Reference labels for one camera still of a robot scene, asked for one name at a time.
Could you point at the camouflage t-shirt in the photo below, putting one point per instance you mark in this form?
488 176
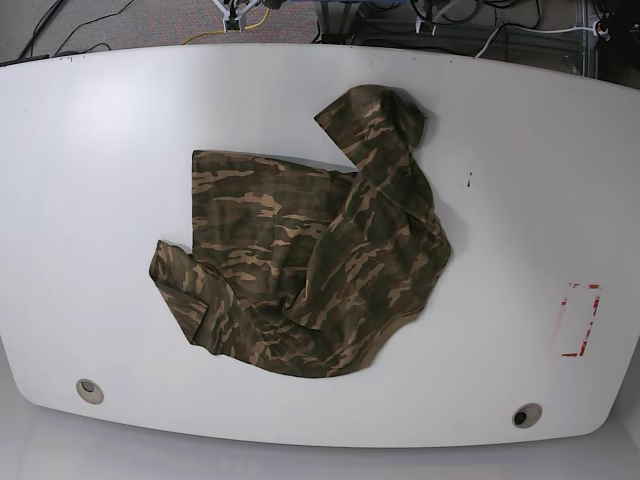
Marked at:
307 272

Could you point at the red tape rectangle marking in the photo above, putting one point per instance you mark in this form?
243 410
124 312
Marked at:
578 311

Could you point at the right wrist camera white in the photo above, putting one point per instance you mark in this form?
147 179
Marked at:
234 12

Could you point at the right table cable grommet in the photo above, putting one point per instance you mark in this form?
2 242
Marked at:
527 415

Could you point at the table cable grommet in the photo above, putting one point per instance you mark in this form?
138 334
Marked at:
527 415
89 391

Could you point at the left table cable grommet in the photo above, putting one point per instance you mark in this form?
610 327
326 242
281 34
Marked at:
89 391

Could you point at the aluminium frame rail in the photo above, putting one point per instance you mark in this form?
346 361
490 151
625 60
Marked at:
588 16

